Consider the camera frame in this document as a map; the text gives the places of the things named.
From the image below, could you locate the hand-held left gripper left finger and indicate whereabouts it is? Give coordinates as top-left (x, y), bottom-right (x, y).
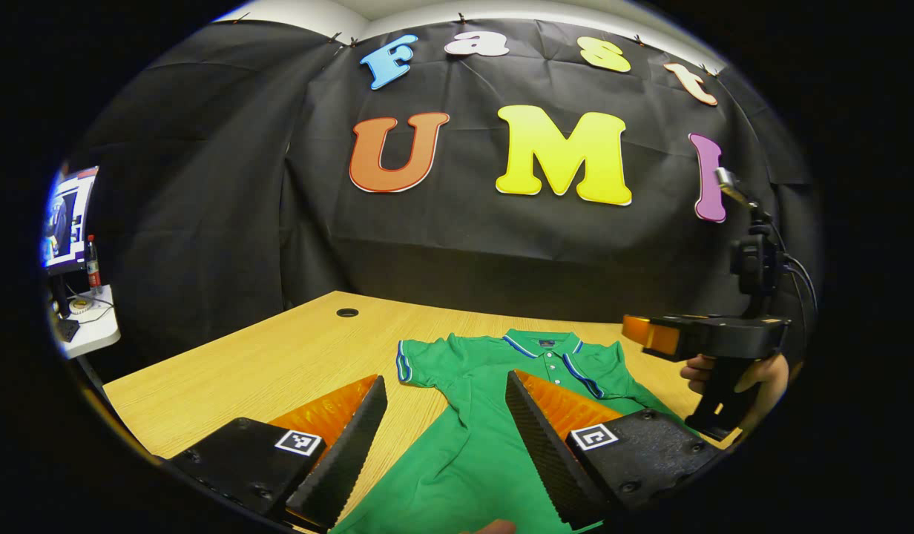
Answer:
top-left (164, 375), bottom-right (389, 531)

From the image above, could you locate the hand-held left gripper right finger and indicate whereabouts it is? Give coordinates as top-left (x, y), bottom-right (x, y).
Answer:
top-left (505, 369), bottom-right (721, 531)

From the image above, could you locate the green T-shirt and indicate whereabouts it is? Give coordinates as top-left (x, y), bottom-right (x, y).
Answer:
top-left (331, 329), bottom-right (695, 534)

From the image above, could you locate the black backdrop cloth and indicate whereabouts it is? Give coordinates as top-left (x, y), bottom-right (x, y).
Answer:
top-left (60, 19), bottom-right (821, 379)

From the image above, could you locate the white side table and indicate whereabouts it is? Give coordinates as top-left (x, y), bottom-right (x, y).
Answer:
top-left (54, 286), bottom-right (122, 360)

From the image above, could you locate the dark drink bottle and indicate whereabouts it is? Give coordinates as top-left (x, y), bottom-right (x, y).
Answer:
top-left (85, 235), bottom-right (103, 291)

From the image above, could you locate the computer monitor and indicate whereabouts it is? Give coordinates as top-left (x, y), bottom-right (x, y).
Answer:
top-left (43, 167), bottom-right (100, 274)

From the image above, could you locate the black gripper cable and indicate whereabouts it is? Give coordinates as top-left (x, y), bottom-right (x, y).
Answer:
top-left (775, 222), bottom-right (819, 320)

